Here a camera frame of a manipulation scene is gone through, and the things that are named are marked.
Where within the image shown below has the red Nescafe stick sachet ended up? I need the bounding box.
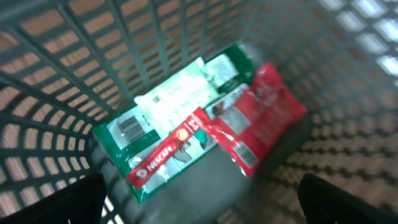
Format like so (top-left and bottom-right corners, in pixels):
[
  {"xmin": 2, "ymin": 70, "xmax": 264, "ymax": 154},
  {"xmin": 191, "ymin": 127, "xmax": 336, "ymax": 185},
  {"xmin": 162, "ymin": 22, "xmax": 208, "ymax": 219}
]
[{"xmin": 126, "ymin": 107, "xmax": 210, "ymax": 189}]

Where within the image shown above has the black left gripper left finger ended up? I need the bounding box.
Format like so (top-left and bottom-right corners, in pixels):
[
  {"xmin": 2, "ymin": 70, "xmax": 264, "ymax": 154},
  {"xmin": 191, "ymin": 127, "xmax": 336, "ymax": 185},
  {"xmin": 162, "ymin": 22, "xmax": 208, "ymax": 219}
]
[{"xmin": 1, "ymin": 173, "xmax": 107, "ymax": 224}]

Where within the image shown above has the red snack packet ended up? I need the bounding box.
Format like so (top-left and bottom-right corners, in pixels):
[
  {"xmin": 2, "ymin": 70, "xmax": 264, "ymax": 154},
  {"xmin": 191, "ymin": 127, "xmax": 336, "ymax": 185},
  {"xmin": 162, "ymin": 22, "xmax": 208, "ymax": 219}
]
[{"xmin": 204, "ymin": 63, "xmax": 308, "ymax": 177}]

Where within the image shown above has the pale green wipes packet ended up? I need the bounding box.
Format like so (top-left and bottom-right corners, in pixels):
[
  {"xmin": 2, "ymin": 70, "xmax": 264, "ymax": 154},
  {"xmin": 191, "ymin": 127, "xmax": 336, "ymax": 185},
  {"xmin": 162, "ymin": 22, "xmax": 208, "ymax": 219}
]
[{"xmin": 134, "ymin": 57, "xmax": 220, "ymax": 139}]

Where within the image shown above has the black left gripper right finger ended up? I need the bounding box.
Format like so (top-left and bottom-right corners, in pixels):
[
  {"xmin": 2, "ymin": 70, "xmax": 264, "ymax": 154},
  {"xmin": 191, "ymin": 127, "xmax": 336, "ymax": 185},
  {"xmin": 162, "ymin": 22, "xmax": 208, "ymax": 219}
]
[{"xmin": 297, "ymin": 173, "xmax": 397, "ymax": 224}]

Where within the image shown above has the green snack packet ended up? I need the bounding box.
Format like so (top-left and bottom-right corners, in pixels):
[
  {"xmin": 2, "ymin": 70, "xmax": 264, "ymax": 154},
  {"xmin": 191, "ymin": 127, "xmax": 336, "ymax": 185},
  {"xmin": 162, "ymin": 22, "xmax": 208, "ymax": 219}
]
[{"xmin": 93, "ymin": 41, "xmax": 256, "ymax": 203}]

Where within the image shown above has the grey plastic shopping basket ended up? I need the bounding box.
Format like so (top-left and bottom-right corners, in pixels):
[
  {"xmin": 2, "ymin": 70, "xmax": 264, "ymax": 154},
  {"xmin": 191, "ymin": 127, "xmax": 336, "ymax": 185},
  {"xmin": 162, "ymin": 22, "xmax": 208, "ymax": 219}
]
[{"xmin": 1, "ymin": 0, "xmax": 397, "ymax": 223}]

